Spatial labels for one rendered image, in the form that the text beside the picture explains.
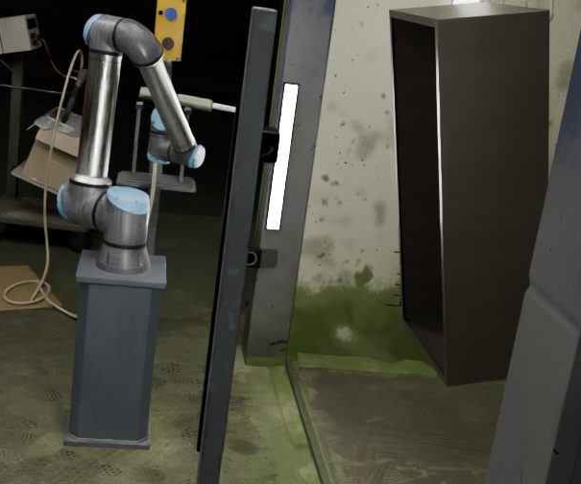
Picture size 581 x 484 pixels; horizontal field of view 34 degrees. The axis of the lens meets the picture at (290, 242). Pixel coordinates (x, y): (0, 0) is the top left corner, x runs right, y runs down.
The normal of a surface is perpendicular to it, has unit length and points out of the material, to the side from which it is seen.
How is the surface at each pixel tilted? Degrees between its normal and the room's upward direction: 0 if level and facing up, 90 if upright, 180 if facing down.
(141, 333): 90
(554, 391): 90
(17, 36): 90
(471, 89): 89
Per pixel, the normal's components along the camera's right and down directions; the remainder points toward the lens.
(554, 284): -0.98, -0.09
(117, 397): 0.13, 0.29
